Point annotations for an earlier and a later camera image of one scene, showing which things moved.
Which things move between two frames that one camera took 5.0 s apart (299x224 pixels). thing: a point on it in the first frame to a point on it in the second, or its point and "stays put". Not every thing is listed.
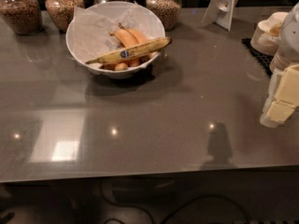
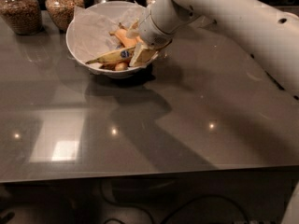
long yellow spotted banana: x=135 y=49 stays put
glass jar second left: x=61 y=4 stays put
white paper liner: x=92 y=23 stays put
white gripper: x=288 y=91 to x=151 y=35
